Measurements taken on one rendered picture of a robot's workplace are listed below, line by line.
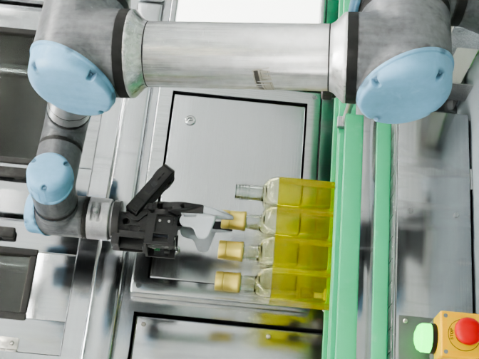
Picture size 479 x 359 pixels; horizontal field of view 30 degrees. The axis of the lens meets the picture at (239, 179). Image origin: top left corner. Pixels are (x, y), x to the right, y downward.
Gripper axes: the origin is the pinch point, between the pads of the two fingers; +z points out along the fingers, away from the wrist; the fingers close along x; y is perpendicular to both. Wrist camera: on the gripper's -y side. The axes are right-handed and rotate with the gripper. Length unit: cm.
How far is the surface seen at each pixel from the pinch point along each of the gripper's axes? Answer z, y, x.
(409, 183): 29.7, -3.4, 15.4
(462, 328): 35.4, 23.4, 25.4
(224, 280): 0.7, 11.9, 1.6
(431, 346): 32.1, 25.1, 20.4
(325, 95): 15.1, -18.5, 15.4
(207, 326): -1.8, 15.6, -16.0
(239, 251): 2.8, 6.4, 1.4
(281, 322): 12.1, 13.7, -15.0
